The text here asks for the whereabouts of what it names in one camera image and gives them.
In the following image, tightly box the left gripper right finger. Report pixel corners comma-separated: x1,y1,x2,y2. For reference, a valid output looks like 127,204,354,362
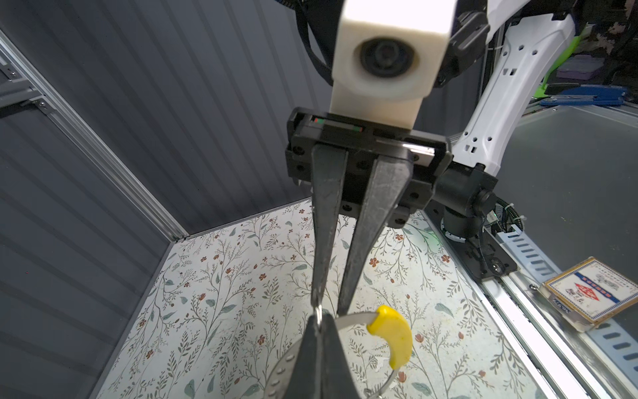
319,314,360,399

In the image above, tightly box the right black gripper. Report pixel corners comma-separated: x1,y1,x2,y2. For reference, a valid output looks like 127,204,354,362
286,107,453,317

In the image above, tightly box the blue stapler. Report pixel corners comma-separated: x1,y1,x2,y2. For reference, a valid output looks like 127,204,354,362
540,83,628,106

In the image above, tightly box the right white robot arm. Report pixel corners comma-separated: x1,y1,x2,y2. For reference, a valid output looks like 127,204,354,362
286,1,582,316

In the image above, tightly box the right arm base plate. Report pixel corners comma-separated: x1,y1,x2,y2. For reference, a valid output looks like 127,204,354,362
425,201,519,284

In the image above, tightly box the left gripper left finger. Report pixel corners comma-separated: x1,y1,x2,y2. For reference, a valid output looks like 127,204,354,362
283,314,323,399

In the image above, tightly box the playing card box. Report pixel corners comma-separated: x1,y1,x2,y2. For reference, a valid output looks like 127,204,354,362
540,257,637,333

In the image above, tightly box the right black cable conduit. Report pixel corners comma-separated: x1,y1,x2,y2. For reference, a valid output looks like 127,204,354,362
276,0,345,86

